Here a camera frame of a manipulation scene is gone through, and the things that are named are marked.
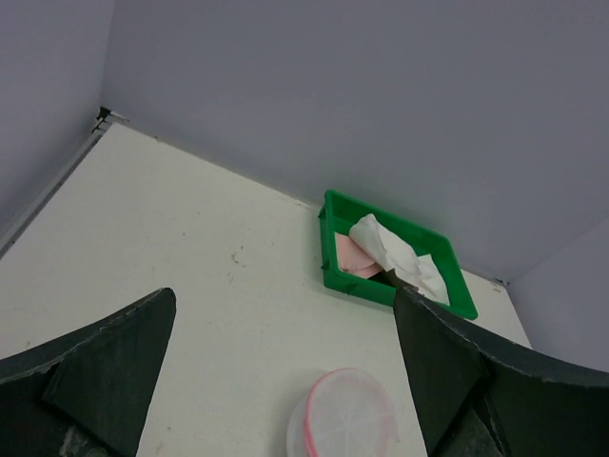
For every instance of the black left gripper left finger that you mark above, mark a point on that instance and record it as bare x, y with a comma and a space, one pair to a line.
87, 393

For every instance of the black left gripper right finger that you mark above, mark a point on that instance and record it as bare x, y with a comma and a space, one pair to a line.
479, 394

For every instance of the white mesh laundry bag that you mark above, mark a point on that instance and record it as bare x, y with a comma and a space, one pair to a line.
347, 412

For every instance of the white bra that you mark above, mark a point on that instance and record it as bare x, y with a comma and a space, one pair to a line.
396, 256

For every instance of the pink bra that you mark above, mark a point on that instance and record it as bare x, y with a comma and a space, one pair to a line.
353, 260

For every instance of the green plastic tray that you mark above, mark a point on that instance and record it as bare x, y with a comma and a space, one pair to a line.
340, 212

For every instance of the aluminium table edge frame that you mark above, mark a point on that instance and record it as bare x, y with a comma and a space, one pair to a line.
22, 218

